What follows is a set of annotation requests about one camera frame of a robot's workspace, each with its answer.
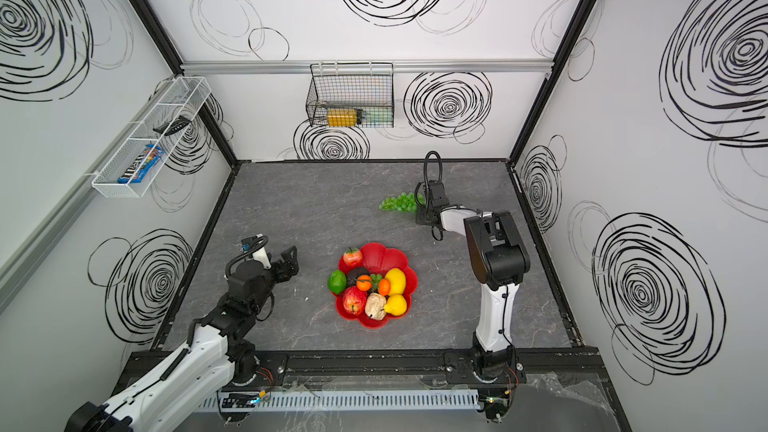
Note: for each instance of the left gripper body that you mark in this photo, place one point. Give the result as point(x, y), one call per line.
point(285, 262)

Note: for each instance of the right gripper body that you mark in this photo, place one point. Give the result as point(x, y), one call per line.
point(427, 209)

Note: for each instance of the green grape bunch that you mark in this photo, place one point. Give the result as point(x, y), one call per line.
point(404, 202)

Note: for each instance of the green lime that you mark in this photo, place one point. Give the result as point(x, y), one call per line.
point(337, 282)

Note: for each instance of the red strawberry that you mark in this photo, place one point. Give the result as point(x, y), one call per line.
point(353, 257)

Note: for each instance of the red flower-shaped fruit bowl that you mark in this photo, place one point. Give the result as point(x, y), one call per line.
point(378, 259)

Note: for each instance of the yellow lemon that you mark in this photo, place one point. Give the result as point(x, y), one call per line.
point(397, 281)

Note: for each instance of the red apple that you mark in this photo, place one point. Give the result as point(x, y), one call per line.
point(354, 301)

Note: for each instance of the orange tangerine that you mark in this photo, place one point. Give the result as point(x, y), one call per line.
point(384, 287)
point(364, 283)

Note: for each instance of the beige garlic bulb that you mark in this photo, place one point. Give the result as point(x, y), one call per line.
point(375, 307)

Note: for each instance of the yellow pear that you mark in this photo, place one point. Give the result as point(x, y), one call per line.
point(396, 305)

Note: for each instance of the dark avocado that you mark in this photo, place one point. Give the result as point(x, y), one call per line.
point(354, 274)

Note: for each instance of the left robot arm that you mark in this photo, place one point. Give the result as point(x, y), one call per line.
point(214, 354)

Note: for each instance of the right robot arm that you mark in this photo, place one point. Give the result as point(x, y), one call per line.
point(499, 261)

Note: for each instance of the green item in basket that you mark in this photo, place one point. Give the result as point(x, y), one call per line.
point(377, 117)

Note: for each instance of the yellow box in basket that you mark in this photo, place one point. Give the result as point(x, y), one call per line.
point(342, 117)

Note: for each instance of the blue candy packet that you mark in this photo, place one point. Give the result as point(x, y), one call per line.
point(142, 164)

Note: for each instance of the black remote control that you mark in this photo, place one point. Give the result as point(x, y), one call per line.
point(172, 127)

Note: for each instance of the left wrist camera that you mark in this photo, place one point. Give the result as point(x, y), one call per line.
point(255, 249)

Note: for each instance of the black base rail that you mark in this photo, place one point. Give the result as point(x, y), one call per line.
point(282, 369)

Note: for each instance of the grey slotted cable duct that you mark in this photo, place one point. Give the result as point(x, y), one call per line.
point(343, 401)

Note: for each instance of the black wire basket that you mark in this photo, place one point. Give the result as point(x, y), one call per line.
point(348, 85)

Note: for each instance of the white wire shelf basket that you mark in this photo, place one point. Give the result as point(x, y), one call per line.
point(185, 152)

